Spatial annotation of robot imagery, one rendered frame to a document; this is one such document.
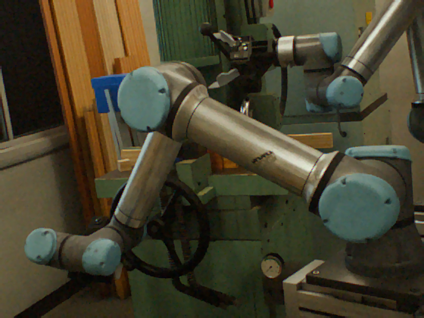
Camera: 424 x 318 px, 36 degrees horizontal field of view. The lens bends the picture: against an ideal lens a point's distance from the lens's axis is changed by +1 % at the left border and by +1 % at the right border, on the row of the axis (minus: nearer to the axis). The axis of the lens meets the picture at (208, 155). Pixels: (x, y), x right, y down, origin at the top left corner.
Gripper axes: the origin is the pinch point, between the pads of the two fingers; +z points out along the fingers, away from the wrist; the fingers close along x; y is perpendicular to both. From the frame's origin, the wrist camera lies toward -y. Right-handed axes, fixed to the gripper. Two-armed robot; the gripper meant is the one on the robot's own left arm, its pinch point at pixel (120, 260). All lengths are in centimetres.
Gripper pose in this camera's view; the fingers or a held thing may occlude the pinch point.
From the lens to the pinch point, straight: 171.5
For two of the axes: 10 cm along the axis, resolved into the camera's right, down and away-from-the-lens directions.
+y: -0.8, 9.5, -2.9
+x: 9.2, -0.4, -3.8
